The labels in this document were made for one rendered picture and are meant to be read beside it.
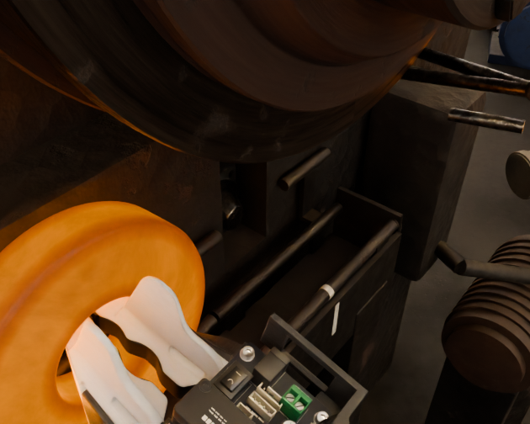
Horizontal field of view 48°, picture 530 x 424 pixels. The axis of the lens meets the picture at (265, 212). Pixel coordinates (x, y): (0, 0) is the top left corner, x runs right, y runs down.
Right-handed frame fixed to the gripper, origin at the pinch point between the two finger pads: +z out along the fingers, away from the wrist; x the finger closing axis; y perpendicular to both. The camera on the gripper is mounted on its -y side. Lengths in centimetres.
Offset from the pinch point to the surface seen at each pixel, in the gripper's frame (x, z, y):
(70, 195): -4.3, 6.6, 0.8
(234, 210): -20.0, 4.6, -11.3
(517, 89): -28.6, -9.6, 7.9
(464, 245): -114, -12, -86
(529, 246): -59, -20, -28
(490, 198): -138, -10, -87
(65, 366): 0.1, 2.4, -9.8
